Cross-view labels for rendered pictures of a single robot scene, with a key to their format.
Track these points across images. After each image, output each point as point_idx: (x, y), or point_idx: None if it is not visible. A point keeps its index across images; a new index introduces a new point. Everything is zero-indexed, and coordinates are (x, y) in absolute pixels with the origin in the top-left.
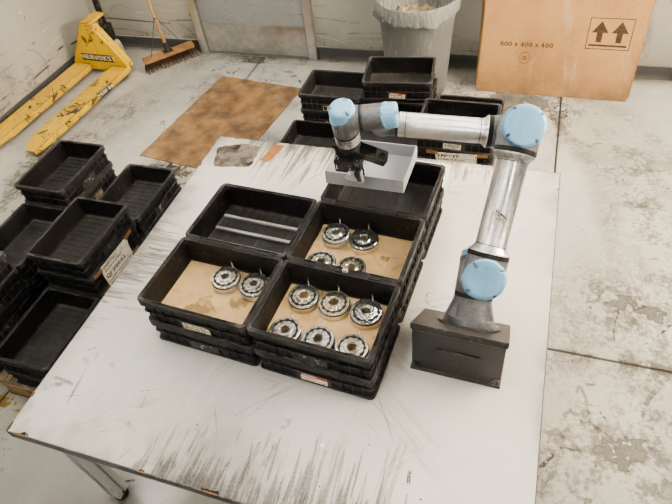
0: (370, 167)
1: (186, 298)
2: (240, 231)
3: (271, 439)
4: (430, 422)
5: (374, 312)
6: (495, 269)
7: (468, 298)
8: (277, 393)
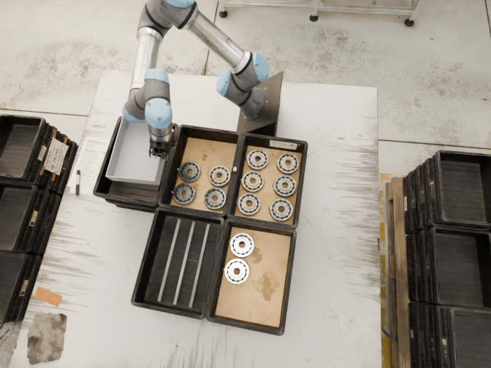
0: (140, 152)
1: (257, 302)
2: (180, 277)
3: (338, 215)
4: (307, 131)
5: (258, 153)
6: (258, 55)
7: (250, 93)
8: (307, 220)
